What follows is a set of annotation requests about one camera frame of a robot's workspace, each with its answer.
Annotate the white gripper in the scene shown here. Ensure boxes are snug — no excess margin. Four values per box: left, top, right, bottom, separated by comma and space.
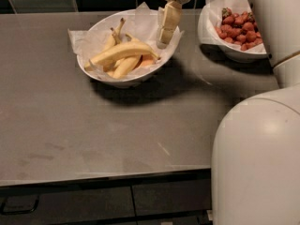
157, 0, 190, 49

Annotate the yellow banana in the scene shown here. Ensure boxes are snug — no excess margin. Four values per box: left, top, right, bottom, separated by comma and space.
103, 18, 126, 50
84, 41, 159, 70
107, 55, 141, 79

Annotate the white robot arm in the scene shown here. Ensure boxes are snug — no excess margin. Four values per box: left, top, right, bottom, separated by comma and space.
198, 0, 300, 225

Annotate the white bowl with bananas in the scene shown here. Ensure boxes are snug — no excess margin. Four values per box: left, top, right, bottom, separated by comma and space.
76, 9, 182, 89

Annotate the white bowl with strawberries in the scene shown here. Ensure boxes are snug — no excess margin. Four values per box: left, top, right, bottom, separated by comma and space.
198, 0, 267, 63

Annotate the white paper liner under bananas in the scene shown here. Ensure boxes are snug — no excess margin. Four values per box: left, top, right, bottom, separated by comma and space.
67, 2, 186, 82

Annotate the white paper liner under strawberries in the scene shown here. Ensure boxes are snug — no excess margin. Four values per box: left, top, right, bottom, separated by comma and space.
198, 0, 266, 55

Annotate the pile of red strawberries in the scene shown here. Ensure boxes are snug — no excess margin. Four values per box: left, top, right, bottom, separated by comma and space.
215, 7, 263, 52

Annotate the right dark drawer front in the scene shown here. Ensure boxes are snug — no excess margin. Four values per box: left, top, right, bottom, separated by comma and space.
132, 179, 211, 216

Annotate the dark drawer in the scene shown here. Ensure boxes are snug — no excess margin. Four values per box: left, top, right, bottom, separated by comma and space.
132, 179, 211, 216
0, 187, 134, 225

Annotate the left dark drawer front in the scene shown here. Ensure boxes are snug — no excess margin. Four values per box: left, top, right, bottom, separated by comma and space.
0, 187, 134, 225

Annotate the left black drawer handle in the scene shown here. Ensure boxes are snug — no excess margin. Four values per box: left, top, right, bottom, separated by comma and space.
0, 195, 39, 216

